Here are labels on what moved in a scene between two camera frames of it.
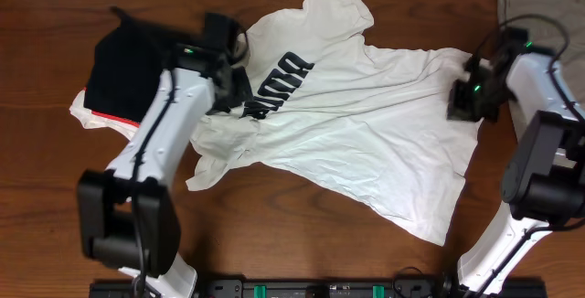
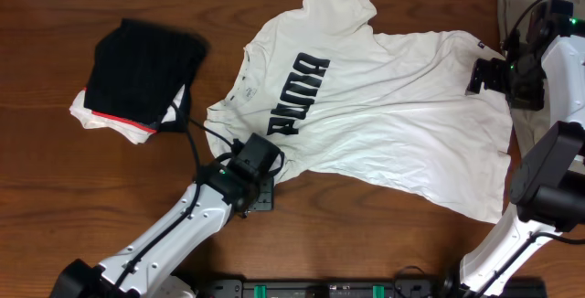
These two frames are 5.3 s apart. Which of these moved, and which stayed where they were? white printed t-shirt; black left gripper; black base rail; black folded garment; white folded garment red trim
Moved: white printed t-shirt; black left gripper
Stayed: black base rail; white folded garment red trim; black folded garment
